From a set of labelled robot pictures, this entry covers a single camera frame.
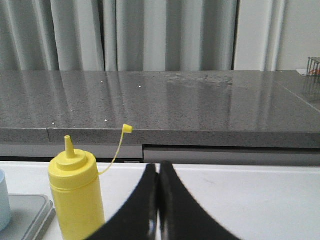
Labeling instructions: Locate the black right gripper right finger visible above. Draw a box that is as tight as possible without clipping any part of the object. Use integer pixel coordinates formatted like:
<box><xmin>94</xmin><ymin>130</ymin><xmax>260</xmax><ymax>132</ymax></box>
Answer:
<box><xmin>157</xmin><ymin>162</ymin><xmax>238</xmax><ymax>240</ymax></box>

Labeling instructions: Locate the grey pleated curtain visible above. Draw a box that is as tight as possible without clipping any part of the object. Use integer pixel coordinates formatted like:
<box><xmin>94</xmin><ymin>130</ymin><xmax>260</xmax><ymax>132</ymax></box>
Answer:
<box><xmin>0</xmin><ymin>0</ymin><xmax>286</xmax><ymax>71</ymax></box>

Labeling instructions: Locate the wire rack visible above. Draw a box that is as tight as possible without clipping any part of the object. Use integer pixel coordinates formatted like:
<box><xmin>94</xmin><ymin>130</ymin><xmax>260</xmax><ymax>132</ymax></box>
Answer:
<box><xmin>301</xmin><ymin>56</ymin><xmax>320</xmax><ymax>101</ymax></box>

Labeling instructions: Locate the grey stone counter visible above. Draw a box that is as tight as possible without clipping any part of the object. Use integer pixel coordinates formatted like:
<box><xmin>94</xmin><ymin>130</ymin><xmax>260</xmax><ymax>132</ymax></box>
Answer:
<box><xmin>0</xmin><ymin>70</ymin><xmax>320</xmax><ymax>167</ymax></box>

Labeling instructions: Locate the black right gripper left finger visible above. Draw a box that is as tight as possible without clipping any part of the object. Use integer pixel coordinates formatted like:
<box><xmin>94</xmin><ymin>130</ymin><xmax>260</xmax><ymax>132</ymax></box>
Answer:
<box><xmin>87</xmin><ymin>164</ymin><xmax>158</xmax><ymax>240</ymax></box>

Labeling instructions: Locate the light blue plastic cup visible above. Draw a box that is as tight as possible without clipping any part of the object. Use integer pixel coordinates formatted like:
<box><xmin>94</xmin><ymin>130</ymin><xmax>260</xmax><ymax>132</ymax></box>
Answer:
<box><xmin>0</xmin><ymin>169</ymin><xmax>12</xmax><ymax>231</ymax></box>

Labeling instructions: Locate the silver electronic kitchen scale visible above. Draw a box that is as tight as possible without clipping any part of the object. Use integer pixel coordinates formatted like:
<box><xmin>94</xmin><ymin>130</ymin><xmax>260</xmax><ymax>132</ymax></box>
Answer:
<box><xmin>0</xmin><ymin>194</ymin><xmax>56</xmax><ymax>240</ymax></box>

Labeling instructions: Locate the yellow squeeze bottle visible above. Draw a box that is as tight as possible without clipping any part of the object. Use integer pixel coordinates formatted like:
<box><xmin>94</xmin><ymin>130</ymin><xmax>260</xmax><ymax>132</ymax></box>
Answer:
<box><xmin>48</xmin><ymin>123</ymin><xmax>135</xmax><ymax>240</ymax></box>

